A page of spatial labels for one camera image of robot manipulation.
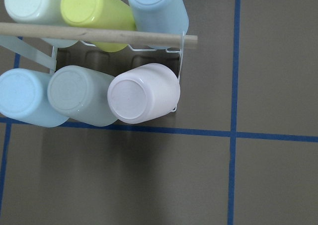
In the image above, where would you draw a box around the pink plastic cup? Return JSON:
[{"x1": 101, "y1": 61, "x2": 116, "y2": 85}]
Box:
[{"x1": 107, "y1": 63, "x2": 180, "y2": 124}]

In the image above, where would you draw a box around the grey plastic cup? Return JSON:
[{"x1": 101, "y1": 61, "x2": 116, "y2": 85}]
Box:
[{"x1": 47, "y1": 65, "x2": 117, "y2": 127}]

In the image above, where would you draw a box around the yellow plastic cup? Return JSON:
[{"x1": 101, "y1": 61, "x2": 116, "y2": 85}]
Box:
[{"x1": 60, "y1": 0, "x2": 137, "y2": 53}]

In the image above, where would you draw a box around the light blue plastic cup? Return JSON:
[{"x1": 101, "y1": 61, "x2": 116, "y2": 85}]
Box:
[{"x1": 0, "y1": 68, "x2": 69, "y2": 128}]

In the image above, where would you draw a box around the pale green plastic cup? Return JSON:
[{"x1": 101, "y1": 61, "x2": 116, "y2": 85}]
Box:
[{"x1": 4, "y1": 0, "x2": 80, "y2": 49}]

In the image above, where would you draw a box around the white wire cup rack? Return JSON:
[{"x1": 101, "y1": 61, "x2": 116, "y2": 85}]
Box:
[{"x1": 0, "y1": 22, "x2": 199, "y2": 114}]

